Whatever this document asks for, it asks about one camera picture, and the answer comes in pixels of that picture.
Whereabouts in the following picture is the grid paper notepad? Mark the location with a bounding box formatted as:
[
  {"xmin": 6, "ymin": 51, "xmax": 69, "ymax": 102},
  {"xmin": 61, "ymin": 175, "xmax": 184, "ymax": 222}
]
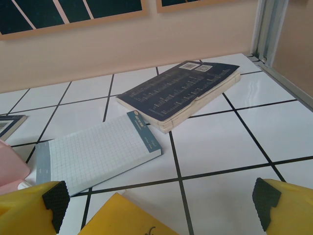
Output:
[{"xmin": 35, "ymin": 110, "xmax": 164, "ymax": 196}]

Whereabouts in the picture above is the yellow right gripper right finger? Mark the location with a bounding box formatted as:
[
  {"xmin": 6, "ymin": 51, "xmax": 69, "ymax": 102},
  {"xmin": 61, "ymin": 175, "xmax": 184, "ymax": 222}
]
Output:
[{"xmin": 251, "ymin": 178, "xmax": 313, "ymax": 235}]

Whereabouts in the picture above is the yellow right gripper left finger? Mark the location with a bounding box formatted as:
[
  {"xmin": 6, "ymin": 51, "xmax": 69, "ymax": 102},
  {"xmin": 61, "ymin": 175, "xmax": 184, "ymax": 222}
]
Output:
[{"xmin": 0, "ymin": 180, "xmax": 70, "ymax": 235}]

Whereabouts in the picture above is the thin dark blue barcode book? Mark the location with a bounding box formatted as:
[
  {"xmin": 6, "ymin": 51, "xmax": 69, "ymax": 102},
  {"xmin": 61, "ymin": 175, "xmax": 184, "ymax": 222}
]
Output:
[{"xmin": 0, "ymin": 114, "xmax": 29, "ymax": 141}]

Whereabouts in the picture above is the aluminium side rail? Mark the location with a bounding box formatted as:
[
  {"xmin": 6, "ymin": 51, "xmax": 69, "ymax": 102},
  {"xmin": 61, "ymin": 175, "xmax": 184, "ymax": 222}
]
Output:
[{"xmin": 255, "ymin": 57, "xmax": 313, "ymax": 111}]

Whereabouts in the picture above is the yellow book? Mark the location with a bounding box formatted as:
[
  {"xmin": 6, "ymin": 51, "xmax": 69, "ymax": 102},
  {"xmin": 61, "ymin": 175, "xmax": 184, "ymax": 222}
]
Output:
[{"xmin": 77, "ymin": 192, "xmax": 180, "ymax": 235}]

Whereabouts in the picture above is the pink plastic box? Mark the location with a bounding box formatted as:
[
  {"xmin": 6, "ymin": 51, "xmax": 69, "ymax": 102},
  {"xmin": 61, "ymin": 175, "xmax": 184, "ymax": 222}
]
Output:
[{"xmin": 0, "ymin": 139, "xmax": 32, "ymax": 196}]

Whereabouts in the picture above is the aluminium corner post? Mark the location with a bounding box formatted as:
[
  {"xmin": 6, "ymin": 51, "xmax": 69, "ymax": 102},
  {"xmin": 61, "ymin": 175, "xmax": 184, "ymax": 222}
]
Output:
[{"xmin": 249, "ymin": 0, "xmax": 291, "ymax": 63}]

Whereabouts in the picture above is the dark floral wall panel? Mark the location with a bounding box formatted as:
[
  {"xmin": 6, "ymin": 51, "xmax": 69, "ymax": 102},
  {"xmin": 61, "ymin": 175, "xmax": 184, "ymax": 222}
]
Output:
[
  {"xmin": 156, "ymin": 0, "xmax": 245, "ymax": 14},
  {"xmin": 0, "ymin": 0, "xmax": 150, "ymax": 41}
]

